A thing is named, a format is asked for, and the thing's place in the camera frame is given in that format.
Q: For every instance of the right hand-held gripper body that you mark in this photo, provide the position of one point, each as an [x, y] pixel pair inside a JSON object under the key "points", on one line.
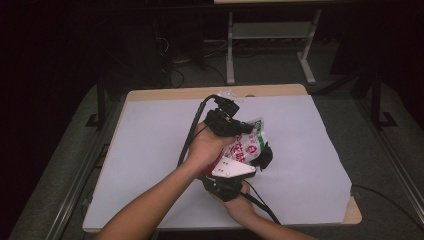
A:
{"points": [[230, 180]]}

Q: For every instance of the person's left hand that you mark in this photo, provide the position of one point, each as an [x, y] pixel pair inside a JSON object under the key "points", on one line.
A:
{"points": [[205, 148]]}

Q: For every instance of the white paper sheet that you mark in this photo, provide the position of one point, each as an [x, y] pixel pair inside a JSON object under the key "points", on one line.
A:
{"points": [[306, 160]]}

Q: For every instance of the grey metal floor rail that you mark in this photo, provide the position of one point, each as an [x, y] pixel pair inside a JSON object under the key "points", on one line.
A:
{"points": [[73, 193], [396, 160]]}

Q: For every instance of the white metal desk frame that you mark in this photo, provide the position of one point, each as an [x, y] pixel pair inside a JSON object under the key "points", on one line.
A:
{"points": [[270, 30]]}

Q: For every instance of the white red green plastic bag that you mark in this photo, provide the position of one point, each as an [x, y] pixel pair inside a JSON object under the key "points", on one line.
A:
{"points": [[246, 148]]}

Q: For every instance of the person's right hand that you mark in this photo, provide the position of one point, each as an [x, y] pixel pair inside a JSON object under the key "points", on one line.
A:
{"points": [[238, 206]]}

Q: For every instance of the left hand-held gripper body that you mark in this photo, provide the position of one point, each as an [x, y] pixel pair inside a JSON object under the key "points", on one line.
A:
{"points": [[221, 121]]}

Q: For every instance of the black metal stand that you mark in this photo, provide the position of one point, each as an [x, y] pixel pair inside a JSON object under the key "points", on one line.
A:
{"points": [[376, 100], [101, 100]]}

